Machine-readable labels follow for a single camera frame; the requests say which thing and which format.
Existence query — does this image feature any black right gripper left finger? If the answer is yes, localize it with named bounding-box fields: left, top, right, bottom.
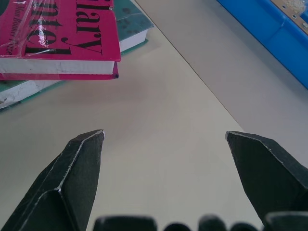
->
left=0, top=129, right=106, bottom=231

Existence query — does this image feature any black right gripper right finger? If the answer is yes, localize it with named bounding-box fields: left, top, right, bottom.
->
left=224, top=130, right=308, bottom=231

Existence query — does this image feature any pink hardcover book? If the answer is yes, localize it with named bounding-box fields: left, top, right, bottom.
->
left=0, top=0, right=122, bottom=81

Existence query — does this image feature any green hardcover book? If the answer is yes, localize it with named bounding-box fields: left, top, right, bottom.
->
left=0, top=0, right=154, bottom=112

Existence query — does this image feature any blue plastic bin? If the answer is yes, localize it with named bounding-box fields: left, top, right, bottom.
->
left=216, top=0, right=308, bottom=91

